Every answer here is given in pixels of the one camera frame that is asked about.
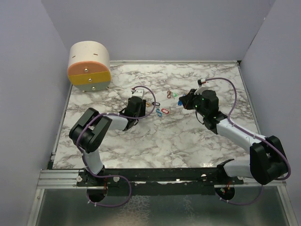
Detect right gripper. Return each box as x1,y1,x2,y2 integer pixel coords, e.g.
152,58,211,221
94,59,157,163
179,89,207,117

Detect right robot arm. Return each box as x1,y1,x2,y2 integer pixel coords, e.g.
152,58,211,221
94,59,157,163
179,89,290,185

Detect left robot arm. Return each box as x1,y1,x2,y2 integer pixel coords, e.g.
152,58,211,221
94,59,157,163
69,94,146,186

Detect light blue carabiner middle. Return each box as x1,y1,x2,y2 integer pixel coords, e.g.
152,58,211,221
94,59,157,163
156,108,162,117

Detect red key tag with key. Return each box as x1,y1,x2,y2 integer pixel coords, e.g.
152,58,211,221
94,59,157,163
161,108,169,114

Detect round three-drawer storage box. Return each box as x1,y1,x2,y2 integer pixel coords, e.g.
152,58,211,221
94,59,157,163
67,41,111,92

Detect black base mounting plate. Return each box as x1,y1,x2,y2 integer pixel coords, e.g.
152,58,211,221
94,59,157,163
77,167,243,196

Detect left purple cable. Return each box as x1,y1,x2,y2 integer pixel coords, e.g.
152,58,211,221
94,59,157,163
76,85,157,208

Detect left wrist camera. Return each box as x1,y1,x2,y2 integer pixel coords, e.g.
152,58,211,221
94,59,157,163
131,88,144,99

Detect aluminium rail frame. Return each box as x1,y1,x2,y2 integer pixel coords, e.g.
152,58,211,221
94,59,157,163
37,169,287,189

